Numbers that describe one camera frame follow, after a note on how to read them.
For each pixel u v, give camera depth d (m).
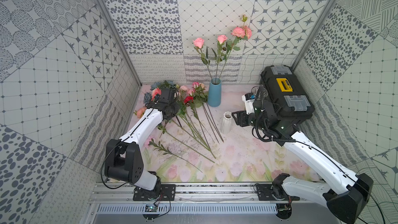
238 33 0.80
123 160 0.43
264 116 0.55
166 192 0.74
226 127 0.87
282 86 0.96
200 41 0.82
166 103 0.66
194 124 0.98
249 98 0.65
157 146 0.88
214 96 1.01
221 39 0.84
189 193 0.75
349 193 0.37
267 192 0.75
